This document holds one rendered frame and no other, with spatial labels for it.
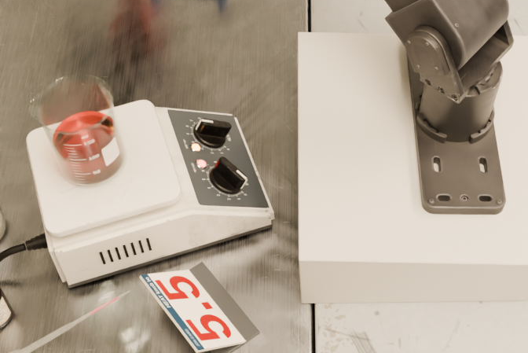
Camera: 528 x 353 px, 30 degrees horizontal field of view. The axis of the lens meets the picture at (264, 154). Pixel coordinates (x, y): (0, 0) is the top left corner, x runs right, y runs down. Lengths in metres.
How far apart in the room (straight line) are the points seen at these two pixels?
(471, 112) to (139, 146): 0.29
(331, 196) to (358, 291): 0.08
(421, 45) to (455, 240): 0.17
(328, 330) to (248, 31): 0.37
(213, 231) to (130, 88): 0.23
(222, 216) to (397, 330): 0.18
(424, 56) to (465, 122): 0.09
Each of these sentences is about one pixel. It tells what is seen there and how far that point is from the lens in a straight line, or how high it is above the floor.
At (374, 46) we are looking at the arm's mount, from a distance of 0.96.
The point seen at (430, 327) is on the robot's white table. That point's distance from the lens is 0.87.
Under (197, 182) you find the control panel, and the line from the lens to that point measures 0.88.
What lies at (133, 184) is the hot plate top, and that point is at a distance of 0.86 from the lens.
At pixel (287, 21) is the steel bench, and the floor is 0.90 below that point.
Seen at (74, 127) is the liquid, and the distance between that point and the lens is 0.87.
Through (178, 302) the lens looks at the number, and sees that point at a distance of 0.86.
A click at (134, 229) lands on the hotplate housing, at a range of 0.86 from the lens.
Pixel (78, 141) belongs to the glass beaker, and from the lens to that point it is 0.81.
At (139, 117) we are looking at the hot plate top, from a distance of 0.90.
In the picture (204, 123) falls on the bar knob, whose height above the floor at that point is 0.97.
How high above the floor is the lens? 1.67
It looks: 52 degrees down
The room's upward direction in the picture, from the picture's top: 6 degrees counter-clockwise
